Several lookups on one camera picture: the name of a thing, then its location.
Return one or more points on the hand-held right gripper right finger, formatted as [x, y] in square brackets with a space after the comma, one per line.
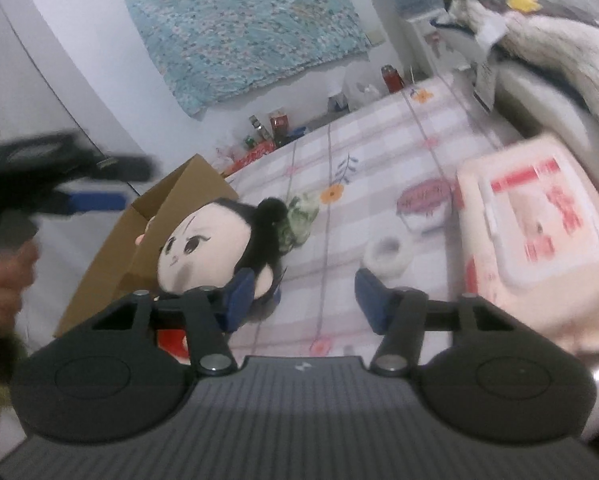
[372, 300]

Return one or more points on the red can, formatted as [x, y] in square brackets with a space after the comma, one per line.
[279, 129]

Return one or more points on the teal patterned wall cloth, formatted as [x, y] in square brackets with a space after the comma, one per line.
[249, 25]

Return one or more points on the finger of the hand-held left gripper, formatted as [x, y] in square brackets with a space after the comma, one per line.
[94, 202]
[124, 167]

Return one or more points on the white tape roll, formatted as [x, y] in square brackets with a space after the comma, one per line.
[374, 262]

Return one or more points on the green cloth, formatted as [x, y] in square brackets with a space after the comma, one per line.
[299, 215]

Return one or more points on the red canister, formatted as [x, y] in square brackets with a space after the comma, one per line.
[392, 80]

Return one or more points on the brown cardboard box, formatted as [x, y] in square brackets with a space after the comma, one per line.
[109, 270]

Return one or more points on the pink wipes pack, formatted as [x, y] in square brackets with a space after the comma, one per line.
[539, 220]

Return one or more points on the black-haired plush doll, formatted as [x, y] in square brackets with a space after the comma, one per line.
[199, 245]

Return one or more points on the white plastic bag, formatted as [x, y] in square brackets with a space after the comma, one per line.
[362, 90]

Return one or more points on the white water dispenser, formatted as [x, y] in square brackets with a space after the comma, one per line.
[424, 45]

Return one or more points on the small blue box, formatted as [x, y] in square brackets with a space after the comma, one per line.
[297, 133]

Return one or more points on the person's left hand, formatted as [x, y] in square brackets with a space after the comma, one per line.
[4, 285]

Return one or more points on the red snack bag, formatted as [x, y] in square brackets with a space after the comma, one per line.
[249, 157]

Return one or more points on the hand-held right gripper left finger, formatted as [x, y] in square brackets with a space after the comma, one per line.
[239, 295]

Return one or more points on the white fluffy blanket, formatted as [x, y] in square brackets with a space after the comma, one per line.
[554, 45]

